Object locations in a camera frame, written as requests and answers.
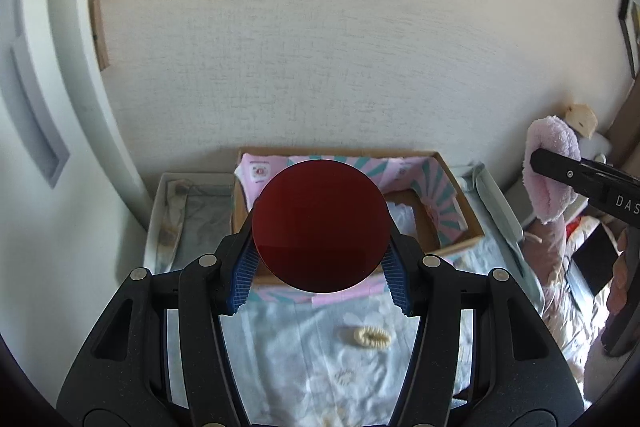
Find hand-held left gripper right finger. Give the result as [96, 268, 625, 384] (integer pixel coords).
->
[382, 227, 587, 427]

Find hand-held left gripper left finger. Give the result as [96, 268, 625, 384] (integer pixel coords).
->
[56, 219, 259, 427]

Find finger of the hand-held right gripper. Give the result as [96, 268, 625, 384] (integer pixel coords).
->
[530, 148, 608, 208]
[580, 158, 640, 186]

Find pink striped cardboard box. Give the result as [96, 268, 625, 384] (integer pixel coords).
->
[231, 148, 485, 306]

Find round red tin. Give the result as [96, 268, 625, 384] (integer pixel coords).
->
[251, 161, 392, 294]

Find person's right hand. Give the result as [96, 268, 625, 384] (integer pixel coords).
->
[607, 227, 634, 311]

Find beige wooden ornament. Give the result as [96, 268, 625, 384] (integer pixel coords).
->
[566, 103, 599, 139]

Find black flat tablet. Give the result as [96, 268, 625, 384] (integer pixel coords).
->
[570, 222, 619, 299]

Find beige hair claw clip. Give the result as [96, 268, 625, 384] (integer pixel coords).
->
[341, 326, 390, 351]

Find pale floral tablecloth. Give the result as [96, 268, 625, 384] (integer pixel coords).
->
[160, 163, 546, 427]

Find white table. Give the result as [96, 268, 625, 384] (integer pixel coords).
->
[143, 162, 527, 427]

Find white wardrobe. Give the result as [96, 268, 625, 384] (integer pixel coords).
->
[0, 0, 147, 408]

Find dark picture frame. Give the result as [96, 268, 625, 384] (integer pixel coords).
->
[618, 0, 640, 80]

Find grey recessed wardrobe handle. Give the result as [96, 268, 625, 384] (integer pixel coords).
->
[0, 0, 71, 189]

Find brown wooden wall strip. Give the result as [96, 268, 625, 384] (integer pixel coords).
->
[88, 0, 111, 72]

